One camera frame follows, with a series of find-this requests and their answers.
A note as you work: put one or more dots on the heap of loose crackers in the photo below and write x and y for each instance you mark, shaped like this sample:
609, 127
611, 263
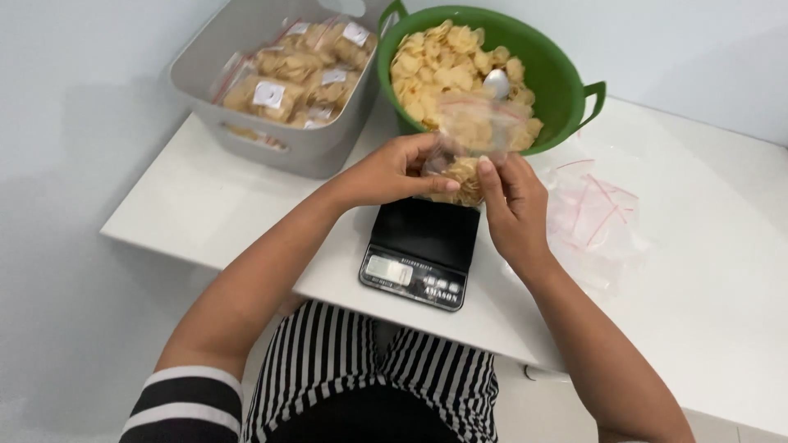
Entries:
437, 67

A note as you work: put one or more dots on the pile of empty zip bags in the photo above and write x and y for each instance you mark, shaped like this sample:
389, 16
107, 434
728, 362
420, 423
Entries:
591, 221

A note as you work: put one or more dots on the pile of packed cracker bags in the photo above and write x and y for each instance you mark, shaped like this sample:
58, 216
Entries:
295, 80

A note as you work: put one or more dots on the grey plastic basket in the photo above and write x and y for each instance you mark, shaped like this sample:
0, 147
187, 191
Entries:
320, 151

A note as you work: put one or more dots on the person's striped black white clothing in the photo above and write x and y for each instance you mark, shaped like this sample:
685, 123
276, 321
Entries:
369, 381

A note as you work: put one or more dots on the green plastic basin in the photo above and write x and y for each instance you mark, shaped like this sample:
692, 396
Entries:
554, 67

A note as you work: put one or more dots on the person's right hand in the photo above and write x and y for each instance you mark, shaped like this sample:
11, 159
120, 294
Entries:
517, 209

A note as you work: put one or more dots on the metal spoon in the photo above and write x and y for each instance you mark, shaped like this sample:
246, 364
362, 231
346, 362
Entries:
497, 82

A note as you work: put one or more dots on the clear zip bag with crackers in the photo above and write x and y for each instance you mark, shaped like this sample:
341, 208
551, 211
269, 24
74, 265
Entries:
474, 126

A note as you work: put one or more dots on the person's left hand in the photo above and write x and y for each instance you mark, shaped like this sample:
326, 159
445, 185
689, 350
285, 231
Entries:
381, 175

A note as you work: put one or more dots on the black digital kitchen scale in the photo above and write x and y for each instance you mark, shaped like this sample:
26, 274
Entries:
425, 240

